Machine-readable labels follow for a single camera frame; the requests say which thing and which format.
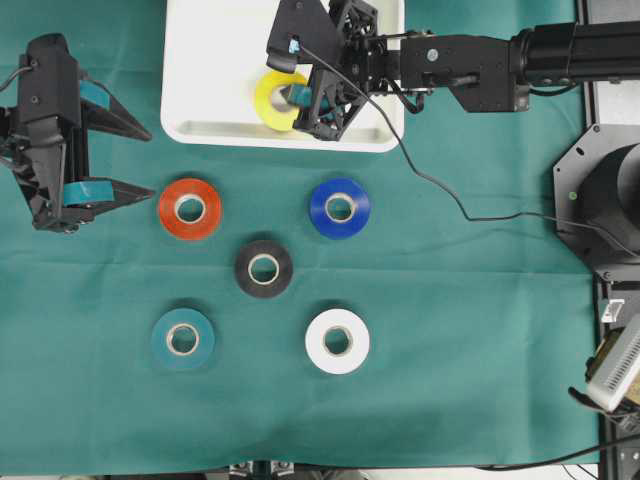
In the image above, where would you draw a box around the black tape roll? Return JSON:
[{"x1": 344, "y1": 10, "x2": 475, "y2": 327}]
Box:
[{"x1": 234, "y1": 240, "x2": 294, "y2": 299}]

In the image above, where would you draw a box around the black left camera cable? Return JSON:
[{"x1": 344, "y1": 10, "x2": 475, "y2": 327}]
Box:
[{"x1": 0, "y1": 62, "x2": 33, "y2": 94}]

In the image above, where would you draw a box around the green table cloth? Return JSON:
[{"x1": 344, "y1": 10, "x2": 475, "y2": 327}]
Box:
[{"x1": 1, "y1": 1, "x2": 598, "y2": 474}]

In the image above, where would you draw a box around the white tape roll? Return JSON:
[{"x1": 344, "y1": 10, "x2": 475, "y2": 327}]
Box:
[{"x1": 305, "y1": 308, "x2": 371, "y2": 375}]

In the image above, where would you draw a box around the black camera cable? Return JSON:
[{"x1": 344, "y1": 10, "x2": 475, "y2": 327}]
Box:
[
  {"x1": 0, "y1": 62, "x2": 33, "y2": 94},
  {"x1": 297, "y1": 44, "x2": 640, "y2": 259}
]

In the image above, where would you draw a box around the red tape roll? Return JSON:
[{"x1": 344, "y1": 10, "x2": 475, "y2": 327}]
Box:
[{"x1": 157, "y1": 178, "x2": 223, "y2": 241}]

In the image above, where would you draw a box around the black right camera cable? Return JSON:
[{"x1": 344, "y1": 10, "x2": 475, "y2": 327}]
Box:
[{"x1": 297, "y1": 44, "x2": 640, "y2": 259}]

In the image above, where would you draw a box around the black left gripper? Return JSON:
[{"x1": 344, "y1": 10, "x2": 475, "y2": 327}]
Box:
[{"x1": 1, "y1": 33, "x2": 154, "y2": 233}]

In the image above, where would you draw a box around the grey perforated metal box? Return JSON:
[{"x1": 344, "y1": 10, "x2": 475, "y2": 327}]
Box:
[{"x1": 586, "y1": 314, "x2": 639, "y2": 412}]

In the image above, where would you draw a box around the white plastic tray case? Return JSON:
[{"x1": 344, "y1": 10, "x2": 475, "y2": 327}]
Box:
[{"x1": 161, "y1": 1, "x2": 405, "y2": 153}]

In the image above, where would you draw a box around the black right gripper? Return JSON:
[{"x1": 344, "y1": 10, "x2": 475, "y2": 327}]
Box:
[{"x1": 293, "y1": 0, "x2": 400, "y2": 141}]

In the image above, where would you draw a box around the green tape roll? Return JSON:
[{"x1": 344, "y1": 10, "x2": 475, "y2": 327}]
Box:
[{"x1": 151, "y1": 308, "x2": 216, "y2": 371}]

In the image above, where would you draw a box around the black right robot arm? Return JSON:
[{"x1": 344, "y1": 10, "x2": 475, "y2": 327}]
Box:
[{"x1": 273, "y1": 1, "x2": 639, "y2": 141}]

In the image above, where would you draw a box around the black cable bottom right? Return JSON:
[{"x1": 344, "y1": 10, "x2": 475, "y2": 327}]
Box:
[{"x1": 474, "y1": 432, "x2": 640, "y2": 471}]

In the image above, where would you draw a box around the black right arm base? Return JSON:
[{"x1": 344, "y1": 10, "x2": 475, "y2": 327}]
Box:
[{"x1": 553, "y1": 124, "x2": 639, "y2": 282}]

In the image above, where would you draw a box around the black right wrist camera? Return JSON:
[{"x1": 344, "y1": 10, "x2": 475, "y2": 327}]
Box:
[{"x1": 266, "y1": 0, "x2": 344, "y2": 73}]

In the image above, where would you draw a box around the yellow tape roll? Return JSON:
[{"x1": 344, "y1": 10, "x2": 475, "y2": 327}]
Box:
[{"x1": 254, "y1": 71, "x2": 307, "y2": 132}]

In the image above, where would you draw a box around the blue tape roll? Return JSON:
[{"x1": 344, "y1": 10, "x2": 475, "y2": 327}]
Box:
[{"x1": 309, "y1": 177, "x2": 371, "y2": 240}]

